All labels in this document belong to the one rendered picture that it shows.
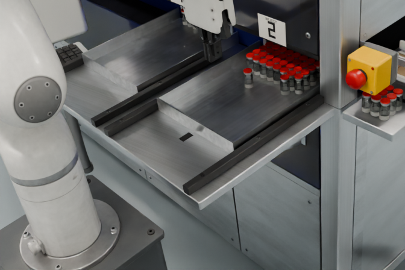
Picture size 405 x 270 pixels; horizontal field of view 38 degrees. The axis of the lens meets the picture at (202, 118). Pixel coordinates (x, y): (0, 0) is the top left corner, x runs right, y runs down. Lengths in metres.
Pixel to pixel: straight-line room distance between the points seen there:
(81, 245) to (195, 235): 1.22
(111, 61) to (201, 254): 0.89
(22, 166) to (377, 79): 0.69
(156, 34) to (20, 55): 0.92
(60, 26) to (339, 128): 1.00
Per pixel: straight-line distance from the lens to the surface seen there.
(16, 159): 0.98
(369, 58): 1.22
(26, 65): 0.85
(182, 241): 2.27
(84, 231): 1.09
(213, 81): 1.45
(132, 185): 2.55
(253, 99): 1.37
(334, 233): 1.60
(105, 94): 1.49
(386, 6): 1.34
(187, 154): 1.24
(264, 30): 1.38
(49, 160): 0.97
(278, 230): 1.80
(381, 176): 1.65
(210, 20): 1.07
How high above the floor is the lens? 1.66
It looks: 35 degrees down
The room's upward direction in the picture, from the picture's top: 9 degrees counter-clockwise
